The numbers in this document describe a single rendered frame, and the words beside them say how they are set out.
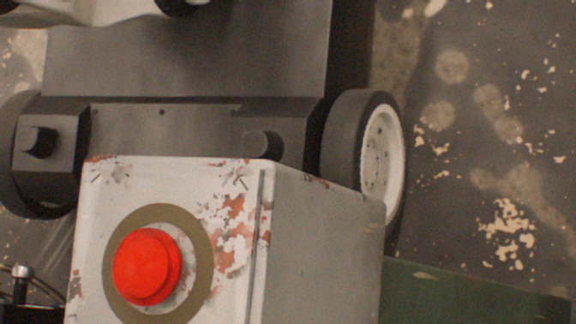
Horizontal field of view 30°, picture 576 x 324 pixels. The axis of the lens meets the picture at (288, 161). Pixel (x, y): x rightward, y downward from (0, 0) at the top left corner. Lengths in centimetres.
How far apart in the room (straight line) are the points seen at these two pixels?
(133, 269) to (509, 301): 63
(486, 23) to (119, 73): 52
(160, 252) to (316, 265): 10
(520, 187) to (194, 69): 47
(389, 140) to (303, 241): 90
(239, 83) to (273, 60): 6
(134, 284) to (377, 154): 92
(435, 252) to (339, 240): 86
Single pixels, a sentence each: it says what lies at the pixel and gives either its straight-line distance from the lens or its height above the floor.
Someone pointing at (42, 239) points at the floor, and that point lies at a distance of 180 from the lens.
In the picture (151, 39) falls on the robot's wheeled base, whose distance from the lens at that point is 154.
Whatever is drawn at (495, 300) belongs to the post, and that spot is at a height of 37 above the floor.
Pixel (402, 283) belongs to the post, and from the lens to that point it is 82.
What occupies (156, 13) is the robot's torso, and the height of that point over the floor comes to 31.
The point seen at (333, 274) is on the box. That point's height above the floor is 84.
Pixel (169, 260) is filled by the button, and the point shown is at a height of 94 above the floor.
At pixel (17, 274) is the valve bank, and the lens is 88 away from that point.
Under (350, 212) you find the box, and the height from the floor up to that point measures 82.
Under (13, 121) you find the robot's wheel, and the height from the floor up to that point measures 19.
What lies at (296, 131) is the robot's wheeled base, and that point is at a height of 21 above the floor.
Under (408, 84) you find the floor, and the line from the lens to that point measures 153.
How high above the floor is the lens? 141
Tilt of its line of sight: 63 degrees down
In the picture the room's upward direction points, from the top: 70 degrees counter-clockwise
